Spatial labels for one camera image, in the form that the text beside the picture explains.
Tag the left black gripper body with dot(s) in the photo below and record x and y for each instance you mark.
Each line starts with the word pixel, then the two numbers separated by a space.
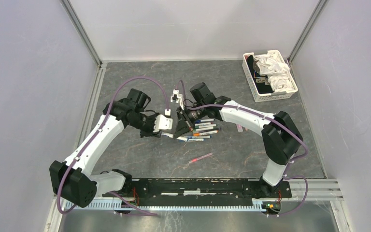
pixel 147 126

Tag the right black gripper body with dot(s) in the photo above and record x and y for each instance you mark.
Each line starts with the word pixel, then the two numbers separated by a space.
pixel 187 121

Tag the blue cap marker front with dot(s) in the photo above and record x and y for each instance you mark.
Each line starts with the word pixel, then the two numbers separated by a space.
pixel 180 138

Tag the blue cap marker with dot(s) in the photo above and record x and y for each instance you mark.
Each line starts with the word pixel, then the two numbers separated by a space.
pixel 180 138
pixel 204 120

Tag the pink highlighter pen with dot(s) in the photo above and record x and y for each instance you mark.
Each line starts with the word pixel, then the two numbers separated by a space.
pixel 239 128

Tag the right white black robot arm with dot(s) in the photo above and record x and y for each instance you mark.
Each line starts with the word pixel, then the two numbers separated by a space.
pixel 281 137

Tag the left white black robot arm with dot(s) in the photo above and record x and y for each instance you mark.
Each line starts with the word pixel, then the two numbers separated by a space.
pixel 73 180

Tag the red thin pen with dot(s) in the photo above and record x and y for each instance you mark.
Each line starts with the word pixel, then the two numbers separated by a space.
pixel 200 158

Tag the blue cap marker back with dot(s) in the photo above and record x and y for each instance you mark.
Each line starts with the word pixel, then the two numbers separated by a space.
pixel 204 120

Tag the green cap marker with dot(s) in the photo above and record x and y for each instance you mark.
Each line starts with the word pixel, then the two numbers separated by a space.
pixel 205 127

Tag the orange cap marker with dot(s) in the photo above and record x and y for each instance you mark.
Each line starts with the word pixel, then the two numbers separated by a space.
pixel 206 133

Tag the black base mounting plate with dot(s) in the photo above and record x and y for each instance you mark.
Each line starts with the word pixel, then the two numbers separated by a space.
pixel 202 192

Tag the white plastic basket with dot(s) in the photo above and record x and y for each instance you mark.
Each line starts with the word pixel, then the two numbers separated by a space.
pixel 260 88

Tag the crumpled white cloth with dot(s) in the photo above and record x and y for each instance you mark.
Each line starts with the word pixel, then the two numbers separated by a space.
pixel 273 66

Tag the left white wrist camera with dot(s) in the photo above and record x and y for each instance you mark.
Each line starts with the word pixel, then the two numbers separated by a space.
pixel 162 123

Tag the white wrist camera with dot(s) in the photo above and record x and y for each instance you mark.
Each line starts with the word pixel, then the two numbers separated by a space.
pixel 176 96
pixel 162 123

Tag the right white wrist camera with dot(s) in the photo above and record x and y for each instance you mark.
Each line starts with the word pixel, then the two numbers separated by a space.
pixel 176 96

